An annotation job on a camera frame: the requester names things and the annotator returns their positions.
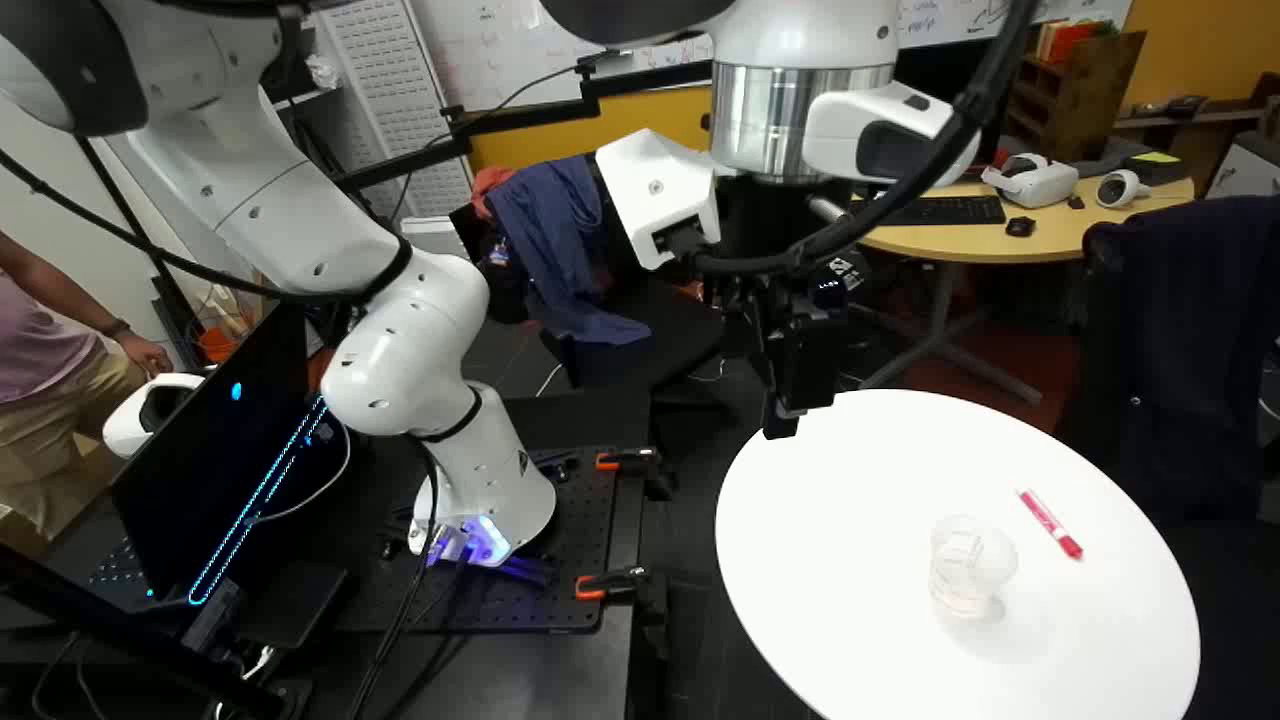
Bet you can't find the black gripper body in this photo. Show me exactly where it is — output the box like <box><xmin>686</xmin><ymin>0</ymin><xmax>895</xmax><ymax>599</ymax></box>
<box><xmin>717</xmin><ymin>177</ymin><xmax>856</xmax><ymax>329</ymax></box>

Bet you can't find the white VR headset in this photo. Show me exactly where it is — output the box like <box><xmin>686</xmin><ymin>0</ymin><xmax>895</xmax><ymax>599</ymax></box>
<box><xmin>99</xmin><ymin>366</ymin><xmax>209</xmax><ymax>462</ymax></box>
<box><xmin>981</xmin><ymin>146</ymin><xmax>1084</xmax><ymax>210</ymax></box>

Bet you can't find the black computer case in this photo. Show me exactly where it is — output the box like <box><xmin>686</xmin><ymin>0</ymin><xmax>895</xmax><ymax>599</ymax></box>
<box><xmin>54</xmin><ymin>300</ymin><xmax>351</xmax><ymax>632</ymax></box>

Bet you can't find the black metal bar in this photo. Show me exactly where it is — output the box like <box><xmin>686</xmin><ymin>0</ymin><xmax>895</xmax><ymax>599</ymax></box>
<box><xmin>0</xmin><ymin>538</ymin><xmax>288</xmax><ymax>704</ymax></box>

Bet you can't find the black boom bar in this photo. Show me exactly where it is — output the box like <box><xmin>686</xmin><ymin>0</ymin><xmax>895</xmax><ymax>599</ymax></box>
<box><xmin>333</xmin><ymin>57</ymin><xmax>717</xmax><ymax>193</ymax></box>

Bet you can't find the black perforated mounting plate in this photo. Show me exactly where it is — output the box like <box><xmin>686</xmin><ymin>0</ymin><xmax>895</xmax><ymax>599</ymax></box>
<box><xmin>265</xmin><ymin>436</ymin><xmax>646</xmax><ymax>637</ymax></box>

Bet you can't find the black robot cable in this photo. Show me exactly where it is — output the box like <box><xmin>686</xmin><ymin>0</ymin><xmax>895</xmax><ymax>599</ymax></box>
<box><xmin>694</xmin><ymin>0</ymin><xmax>1045</xmax><ymax>281</ymax></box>

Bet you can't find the clear plastic cup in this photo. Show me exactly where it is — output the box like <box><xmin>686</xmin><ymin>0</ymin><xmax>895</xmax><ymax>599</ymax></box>
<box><xmin>925</xmin><ymin>513</ymin><xmax>1023</xmax><ymax>627</ymax></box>

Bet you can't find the black keyboard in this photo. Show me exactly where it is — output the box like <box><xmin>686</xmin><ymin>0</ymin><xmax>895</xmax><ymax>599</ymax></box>
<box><xmin>871</xmin><ymin>196</ymin><xmax>1012</xmax><ymax>227</ymax></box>

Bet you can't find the black chair with jacket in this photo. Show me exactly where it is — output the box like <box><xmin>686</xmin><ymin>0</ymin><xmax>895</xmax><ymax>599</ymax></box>
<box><xmin>536</xmin><ymin>282</ymin><xmax>734</xmax><ymax>393</ymax></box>

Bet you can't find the black office chair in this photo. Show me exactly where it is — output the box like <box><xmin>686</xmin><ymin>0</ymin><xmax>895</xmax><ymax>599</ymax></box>
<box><xmin>1075</xmin><ymin>196</ymin><xmax>1280</xmax><ymax>523</ymax></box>

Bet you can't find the person bare forearm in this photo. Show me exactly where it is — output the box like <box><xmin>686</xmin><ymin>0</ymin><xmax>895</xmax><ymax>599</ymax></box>
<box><xmin>0</xmin><ymin>230</ymin><xmax>136</xmax><ymax>350</ymax></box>

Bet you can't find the person hand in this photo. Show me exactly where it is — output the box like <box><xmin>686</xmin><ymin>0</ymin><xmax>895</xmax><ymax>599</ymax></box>
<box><xmin>117</xmin><ymin>332</ymin><xmax>178</xmax><ymax>380</ymax></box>

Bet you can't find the brown wooden shelf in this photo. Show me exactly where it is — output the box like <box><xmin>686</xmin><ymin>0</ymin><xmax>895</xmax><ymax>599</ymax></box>
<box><xmin>1009</xmin><ymin>14</ymin><xmax>1151</xmax><ymax>165</ymax></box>

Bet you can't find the orange handled black clamp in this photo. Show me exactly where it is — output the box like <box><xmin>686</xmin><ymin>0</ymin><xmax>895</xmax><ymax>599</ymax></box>
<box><xmin>572</xmin><ymin>563</ymin><xmax>653</xmax><ymax>605</ymax></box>
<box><xmin>594</xmin><ymin>443</ymin><xmax>667</xmax><ymax>480</ymax></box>

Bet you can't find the round wooden desk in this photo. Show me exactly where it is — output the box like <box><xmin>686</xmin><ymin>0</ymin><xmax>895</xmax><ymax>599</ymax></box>
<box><xmin>795</xmin><ymin>172</ymin><xmax>1199</xmax><ymax>404</ymax></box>

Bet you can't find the black computer monitor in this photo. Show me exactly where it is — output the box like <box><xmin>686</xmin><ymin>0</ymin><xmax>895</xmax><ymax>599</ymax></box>
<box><xmin>893</xmin><ymin>36</ymin><xmax>1027</xmax><ymax>177</ymax></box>

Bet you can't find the whiteboard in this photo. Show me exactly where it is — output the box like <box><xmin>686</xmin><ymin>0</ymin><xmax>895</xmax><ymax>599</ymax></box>
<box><xmin>414</xmin><ymin>0</ymin><xmax>1136</xmax><ymax>112</ymax></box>

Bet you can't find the red marker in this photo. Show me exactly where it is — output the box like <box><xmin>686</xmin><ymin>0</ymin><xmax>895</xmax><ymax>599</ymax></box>
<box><xmin>1016</xmin><ymin>486</ymin><xmax>1088</xmax><ymax>563</ymax></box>

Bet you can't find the white perforated panel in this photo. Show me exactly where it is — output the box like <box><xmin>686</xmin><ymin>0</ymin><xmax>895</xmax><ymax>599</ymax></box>
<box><xmin>312</xmin><ymin>0</ymin><xmax>472</xmax><ymax>222</ymax></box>

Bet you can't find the white VR controller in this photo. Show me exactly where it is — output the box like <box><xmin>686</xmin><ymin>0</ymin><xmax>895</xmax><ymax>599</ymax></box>
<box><xmin>1093</xmin><ymin>165</ymin><xmax>1151</xmax><ymax>210</ymax></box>

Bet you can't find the grey box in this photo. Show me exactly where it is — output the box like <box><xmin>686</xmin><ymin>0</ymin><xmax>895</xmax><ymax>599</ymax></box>
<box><xmin>1204</xmin><ymin>132</ymin><xmax>1280</xmax><ymax>202</ymax></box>

